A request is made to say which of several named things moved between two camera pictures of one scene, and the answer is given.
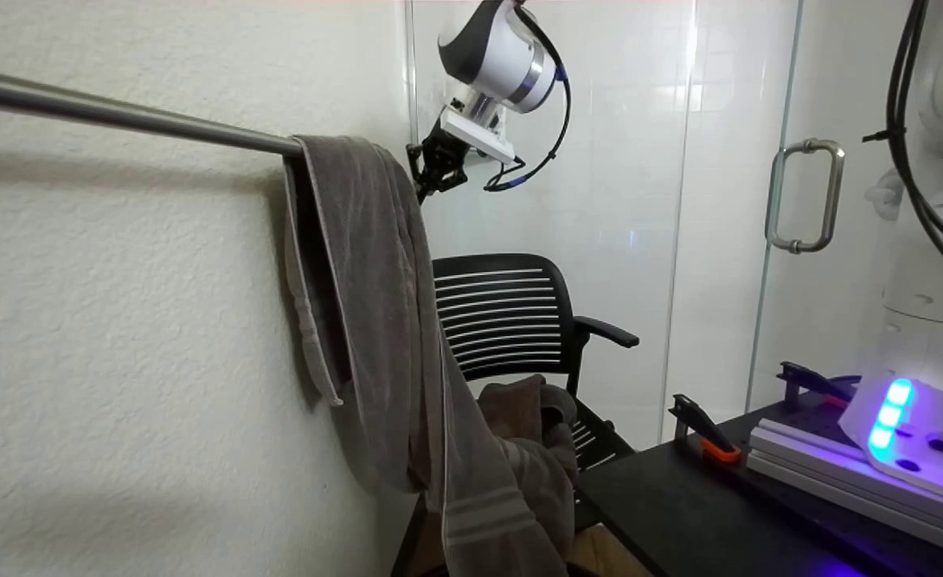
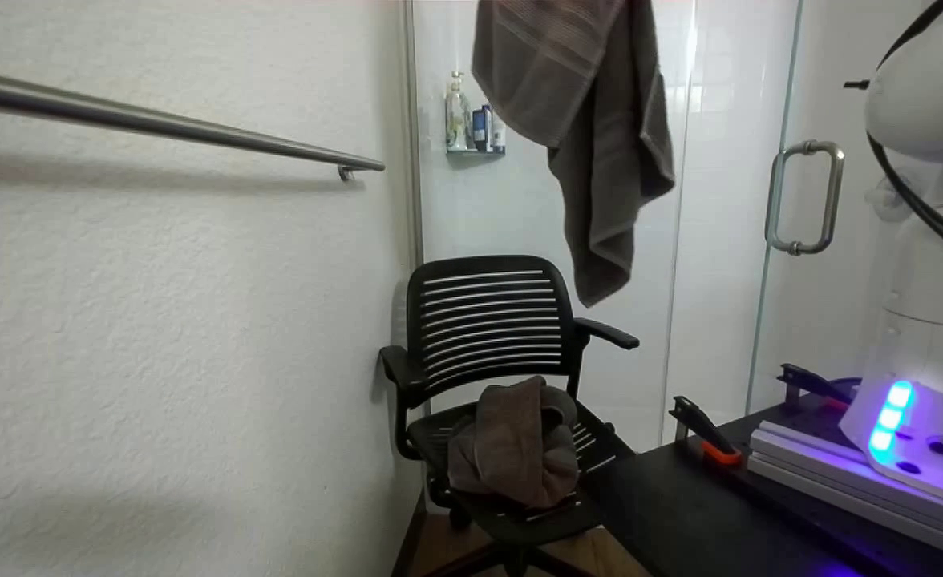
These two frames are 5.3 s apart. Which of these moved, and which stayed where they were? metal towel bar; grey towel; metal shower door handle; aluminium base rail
Moved: grey towel
Stayed: aluminium base rail; metal towel bar; metal shower door handle
